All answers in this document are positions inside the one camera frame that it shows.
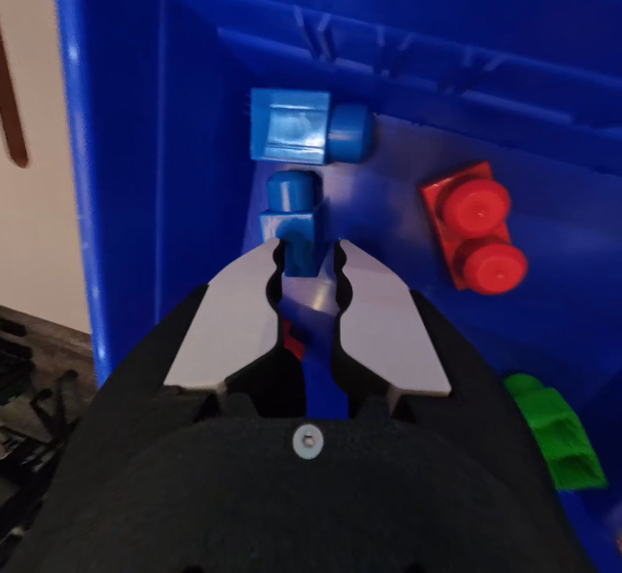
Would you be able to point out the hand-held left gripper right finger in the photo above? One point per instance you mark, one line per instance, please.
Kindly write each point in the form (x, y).
(388, 335)

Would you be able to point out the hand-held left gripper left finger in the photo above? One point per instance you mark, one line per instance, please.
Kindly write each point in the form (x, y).
(228, 330)

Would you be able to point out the blue single-stud block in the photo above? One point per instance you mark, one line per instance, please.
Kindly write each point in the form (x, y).
(286, 125)
(294, 232)

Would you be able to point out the red two-stud block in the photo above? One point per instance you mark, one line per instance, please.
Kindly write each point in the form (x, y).
(478, 242)

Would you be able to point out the blue plastic bin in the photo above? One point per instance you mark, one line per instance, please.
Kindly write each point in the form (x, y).
(194, 96)

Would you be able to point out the red single-stud block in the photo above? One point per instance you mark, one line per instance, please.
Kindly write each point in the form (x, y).
(293, 342)

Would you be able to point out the green single-stud block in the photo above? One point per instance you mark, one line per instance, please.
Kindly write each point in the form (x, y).
(559, 441)

